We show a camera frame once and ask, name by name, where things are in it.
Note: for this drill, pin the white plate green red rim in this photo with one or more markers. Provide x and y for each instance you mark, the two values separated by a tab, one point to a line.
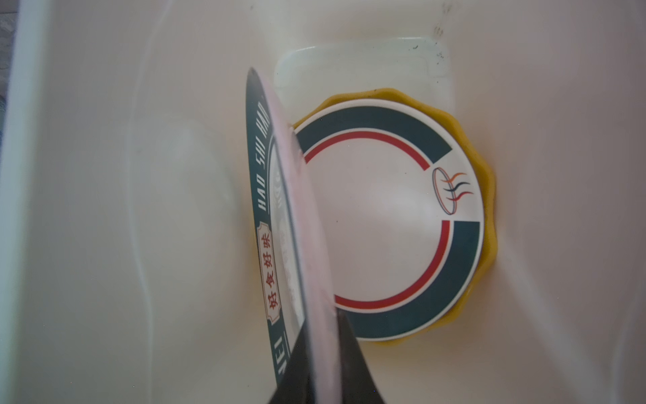
388	222

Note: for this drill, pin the white plastic bin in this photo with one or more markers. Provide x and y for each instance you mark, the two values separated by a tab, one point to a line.
128	259

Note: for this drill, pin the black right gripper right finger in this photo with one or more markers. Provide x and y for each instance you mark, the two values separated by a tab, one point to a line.
357	382

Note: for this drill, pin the white plate green text rim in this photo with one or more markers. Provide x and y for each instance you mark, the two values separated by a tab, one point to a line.
296	281

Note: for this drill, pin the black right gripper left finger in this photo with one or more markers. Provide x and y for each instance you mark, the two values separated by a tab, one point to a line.
296	386

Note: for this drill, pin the yellow polka dot plate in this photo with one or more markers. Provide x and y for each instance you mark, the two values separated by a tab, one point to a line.
487	202

